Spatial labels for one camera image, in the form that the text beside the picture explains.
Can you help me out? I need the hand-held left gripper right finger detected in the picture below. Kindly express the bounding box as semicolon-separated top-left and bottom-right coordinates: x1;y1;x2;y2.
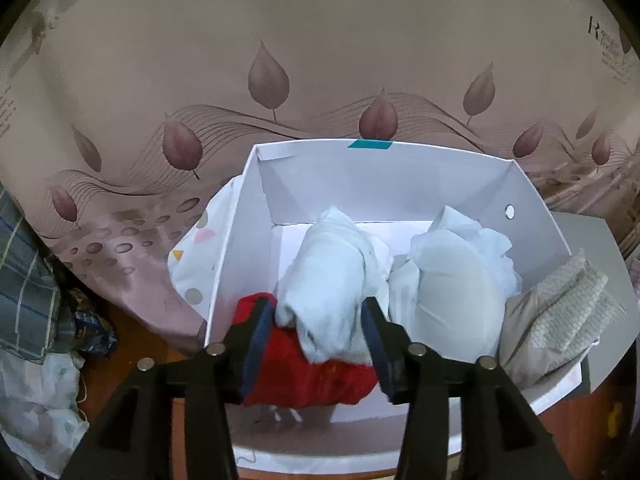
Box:
361;297;571;480

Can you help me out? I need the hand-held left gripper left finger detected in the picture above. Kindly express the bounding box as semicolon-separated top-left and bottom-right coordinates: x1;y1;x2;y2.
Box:
62;296;278;480

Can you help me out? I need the red underwear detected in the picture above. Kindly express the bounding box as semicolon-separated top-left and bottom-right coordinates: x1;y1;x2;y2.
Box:
235;292;381;408

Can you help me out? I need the white cotton underwear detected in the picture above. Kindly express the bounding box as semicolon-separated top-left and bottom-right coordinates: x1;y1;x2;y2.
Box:
275;206;396;366

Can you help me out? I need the white padded underwear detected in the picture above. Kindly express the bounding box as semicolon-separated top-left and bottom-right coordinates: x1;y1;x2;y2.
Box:
390;205;523;361

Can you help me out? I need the grey cardboard box white inside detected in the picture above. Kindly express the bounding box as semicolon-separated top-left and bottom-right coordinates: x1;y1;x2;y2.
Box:
204;139;626;476

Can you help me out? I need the white honeycomb print underwear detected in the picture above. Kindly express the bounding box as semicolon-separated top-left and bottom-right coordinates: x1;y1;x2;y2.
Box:
500;249;628;391

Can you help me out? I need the white dotted cloth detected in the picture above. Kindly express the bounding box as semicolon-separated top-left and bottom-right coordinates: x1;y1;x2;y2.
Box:
167;180;242;322

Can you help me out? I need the blue printed packet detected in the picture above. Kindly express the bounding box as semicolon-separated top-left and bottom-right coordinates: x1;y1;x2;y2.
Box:
70;289;119;357

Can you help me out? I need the white plastic bag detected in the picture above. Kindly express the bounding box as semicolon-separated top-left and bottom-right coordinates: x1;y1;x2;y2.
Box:
0;349;92;477

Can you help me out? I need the grey plaid cloth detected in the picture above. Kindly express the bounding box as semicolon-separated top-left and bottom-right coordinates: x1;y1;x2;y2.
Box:
0;189;72;363

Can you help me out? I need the small yellow object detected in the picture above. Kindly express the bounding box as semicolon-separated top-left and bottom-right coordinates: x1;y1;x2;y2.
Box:
606;402;624;439

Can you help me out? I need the pink leaf printed bedsheet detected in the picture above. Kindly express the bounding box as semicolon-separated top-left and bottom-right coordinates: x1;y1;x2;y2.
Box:
0;0;640;356

